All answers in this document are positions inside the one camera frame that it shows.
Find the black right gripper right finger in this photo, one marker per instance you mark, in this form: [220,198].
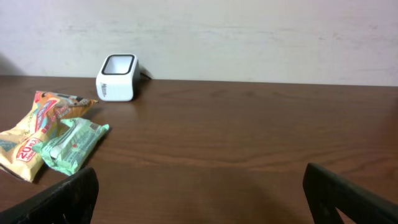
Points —
[328,194]

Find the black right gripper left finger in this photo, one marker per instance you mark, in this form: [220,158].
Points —
[72,200]

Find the light green snack packet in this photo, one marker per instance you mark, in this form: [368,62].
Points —
[67,152]

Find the yellow chips bag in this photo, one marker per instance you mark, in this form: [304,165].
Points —
[40,125]

